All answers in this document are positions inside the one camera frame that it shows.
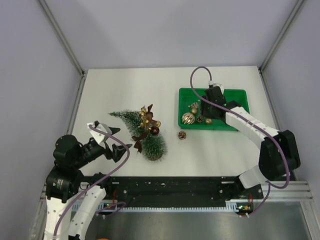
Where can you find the brown ribbon gold berry garland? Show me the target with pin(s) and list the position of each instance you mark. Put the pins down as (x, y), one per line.
(146, 122)

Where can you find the aluminium frame post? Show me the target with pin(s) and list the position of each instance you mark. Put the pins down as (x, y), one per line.
(282, 34)
(60, 36)

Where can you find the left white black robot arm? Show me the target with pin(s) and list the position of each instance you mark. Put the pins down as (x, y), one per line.
(72, 199)

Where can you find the grey slotted cable duct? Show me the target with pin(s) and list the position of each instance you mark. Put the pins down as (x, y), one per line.
(228, 208)

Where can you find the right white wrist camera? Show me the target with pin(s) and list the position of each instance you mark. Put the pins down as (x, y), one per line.
(212, 84)

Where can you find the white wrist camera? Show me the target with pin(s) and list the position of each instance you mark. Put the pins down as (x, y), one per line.
(212, 84)
(99, 131)

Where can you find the green plastic tray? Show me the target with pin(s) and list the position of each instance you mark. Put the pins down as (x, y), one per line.
(187, 98)

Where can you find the gold bell ornament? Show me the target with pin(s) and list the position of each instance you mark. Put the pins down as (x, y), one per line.
(157, 123)

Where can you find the small green christmas tree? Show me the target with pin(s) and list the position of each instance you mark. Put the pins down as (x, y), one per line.
(153, 147)

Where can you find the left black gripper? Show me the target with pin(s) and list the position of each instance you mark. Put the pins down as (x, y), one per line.
(117, 152)

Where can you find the pine cone ornament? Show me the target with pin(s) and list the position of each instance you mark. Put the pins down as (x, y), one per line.
(199, 119)
(182, 135)

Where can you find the large silver gold bauble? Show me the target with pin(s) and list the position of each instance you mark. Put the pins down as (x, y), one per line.
(188, 118)

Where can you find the right aluminium frame post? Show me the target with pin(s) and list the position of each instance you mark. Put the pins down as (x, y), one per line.
(282, 34)

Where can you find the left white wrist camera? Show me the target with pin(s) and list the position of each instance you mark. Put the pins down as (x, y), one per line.
(99, 131)

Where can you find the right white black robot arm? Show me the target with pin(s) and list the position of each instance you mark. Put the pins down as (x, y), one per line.
(278, 154)

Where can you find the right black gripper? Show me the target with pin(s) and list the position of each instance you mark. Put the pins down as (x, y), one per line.
(204, 104)

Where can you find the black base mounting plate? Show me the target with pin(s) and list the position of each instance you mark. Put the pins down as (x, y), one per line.
(163, 201)

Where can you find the left aluminium frame post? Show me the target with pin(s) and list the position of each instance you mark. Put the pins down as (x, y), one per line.
(60, 36)

